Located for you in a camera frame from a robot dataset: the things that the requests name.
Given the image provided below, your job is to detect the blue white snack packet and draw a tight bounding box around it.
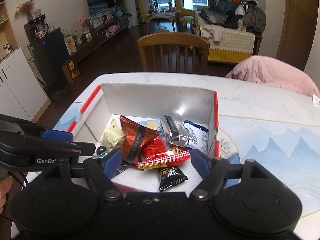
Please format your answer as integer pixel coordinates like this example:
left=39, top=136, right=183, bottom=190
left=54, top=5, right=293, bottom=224
left=184, top=120, right=208, bottom=154

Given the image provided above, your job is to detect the sofa with white cover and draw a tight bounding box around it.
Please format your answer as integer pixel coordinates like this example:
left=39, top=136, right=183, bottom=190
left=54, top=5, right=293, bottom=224
left=196, top=0, right=267, bottom=64

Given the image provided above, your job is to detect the yellow brown gift box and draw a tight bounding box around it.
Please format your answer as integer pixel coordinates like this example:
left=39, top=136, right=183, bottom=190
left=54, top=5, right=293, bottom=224
left=62, top=60, right=80, bottom=83

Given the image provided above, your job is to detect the dark red snack bag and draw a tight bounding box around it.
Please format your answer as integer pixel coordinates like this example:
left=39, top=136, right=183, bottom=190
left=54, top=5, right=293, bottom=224
left=119, top=115, right=161, bottom=164

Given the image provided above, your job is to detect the white cabinet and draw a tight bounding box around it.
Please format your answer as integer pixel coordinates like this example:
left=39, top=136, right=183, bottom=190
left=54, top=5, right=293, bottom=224
left=1, top=48, right=51, bottom=122

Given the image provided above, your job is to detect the wooden dining chair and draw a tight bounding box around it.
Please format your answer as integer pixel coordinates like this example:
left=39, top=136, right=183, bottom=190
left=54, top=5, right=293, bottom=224
left=137, top=32, right=209, bottom=74

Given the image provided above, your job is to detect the round dark foil candy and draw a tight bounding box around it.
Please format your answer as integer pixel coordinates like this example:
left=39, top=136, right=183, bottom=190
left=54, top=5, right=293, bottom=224
left=96, top=146, right=109, bottom=158

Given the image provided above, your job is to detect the pale yellow snack packet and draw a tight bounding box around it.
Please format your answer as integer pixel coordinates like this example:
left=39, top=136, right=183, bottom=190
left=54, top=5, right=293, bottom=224
left=99, top=119, right=125, bottom=148

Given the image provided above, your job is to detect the black small snack packet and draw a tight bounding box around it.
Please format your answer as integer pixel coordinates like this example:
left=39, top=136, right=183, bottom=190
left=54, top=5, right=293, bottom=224
left=158, top=166, right=188, bottom=192

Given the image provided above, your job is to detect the dark tv console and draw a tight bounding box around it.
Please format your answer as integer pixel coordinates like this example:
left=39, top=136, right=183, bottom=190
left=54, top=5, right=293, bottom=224
left=71, top=15, right=129, bottom=63

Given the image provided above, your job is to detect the person's left hand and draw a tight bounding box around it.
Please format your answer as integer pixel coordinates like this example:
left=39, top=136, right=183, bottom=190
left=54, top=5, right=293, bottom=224
left=0, top=174, right=13, bottom=213

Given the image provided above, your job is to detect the red checkered snack packet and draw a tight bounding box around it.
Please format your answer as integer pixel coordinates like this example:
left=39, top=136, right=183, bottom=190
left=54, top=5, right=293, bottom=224
left=136, top=137, right=190, bottom=170

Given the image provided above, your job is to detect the wooden wall shelf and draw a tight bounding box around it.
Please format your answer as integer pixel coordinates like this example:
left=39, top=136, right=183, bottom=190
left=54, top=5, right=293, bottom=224
left=0, top=1, right=18, bottom=58

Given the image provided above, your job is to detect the red cardboard box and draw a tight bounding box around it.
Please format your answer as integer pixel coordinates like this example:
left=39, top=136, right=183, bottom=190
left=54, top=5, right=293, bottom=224
left=68, top=83, right=217, bottom=194

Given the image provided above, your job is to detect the silver foil snack packet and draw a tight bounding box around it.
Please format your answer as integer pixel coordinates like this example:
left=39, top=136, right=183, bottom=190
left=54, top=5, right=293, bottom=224
left=161, top=115, right=193, bottom=148

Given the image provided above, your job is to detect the black refrigerator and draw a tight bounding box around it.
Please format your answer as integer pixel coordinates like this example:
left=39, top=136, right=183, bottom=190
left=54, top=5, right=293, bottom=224
left=25, top=28, right=71, bottom=88

